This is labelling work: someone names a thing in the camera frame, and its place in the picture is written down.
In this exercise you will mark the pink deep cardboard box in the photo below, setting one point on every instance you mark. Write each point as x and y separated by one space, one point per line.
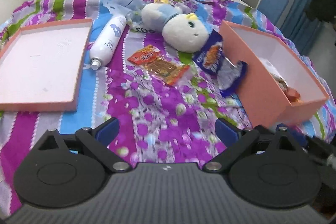
263 100

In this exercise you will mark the red sausage snack packet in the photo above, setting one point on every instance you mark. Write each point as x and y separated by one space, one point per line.
292 95

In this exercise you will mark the blue chair back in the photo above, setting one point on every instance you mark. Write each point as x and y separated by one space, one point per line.
272 9

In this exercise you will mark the colourful floral bedsheet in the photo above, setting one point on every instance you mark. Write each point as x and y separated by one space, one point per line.
157 123

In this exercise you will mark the blue kimchi snack packet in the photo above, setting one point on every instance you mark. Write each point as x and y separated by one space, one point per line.
211 60

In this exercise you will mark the white spray bottle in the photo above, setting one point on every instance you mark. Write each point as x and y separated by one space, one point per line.
103 48

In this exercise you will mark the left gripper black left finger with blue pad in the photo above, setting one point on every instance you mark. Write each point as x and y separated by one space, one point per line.
95 142

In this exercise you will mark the white blue plush toy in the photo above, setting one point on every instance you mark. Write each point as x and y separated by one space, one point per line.
184 32

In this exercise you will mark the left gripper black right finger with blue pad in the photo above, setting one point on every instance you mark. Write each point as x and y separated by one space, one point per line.
238 142

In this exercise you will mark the light blue plastic bag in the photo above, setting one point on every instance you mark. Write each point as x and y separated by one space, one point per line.
131 9

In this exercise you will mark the orange red snack packet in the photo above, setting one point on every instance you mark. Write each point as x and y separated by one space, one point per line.
152 60

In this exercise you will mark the pink shallow box lid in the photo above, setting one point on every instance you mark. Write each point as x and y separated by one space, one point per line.
42 64

